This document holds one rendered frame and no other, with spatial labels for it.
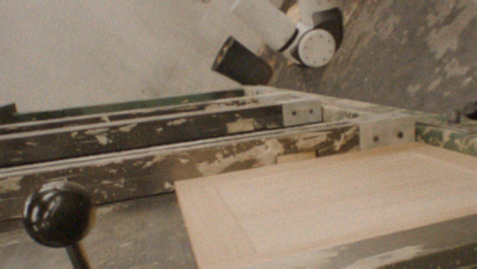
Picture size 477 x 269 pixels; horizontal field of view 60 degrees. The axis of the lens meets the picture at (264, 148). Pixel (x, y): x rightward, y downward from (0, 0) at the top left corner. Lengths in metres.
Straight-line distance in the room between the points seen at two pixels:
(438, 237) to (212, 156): 0.43
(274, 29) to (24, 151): 0.70
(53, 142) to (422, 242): 0.97
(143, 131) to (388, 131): 0.65
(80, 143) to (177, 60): 4.95
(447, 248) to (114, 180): 0.52
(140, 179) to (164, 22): 5.48
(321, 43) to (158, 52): 5.23
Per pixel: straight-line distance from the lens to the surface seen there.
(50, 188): 0.25
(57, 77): 5.93
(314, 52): 0.88
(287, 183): 0.65
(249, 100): 1.46
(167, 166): 0.72
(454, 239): 0.42
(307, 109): 1.25
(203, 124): 1.17
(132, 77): 5.94
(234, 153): 0.73
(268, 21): 0.88
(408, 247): 0.40
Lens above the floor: 1.43
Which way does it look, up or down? 20 degrees down
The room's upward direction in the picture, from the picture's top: 61 degrees counter-clockwise
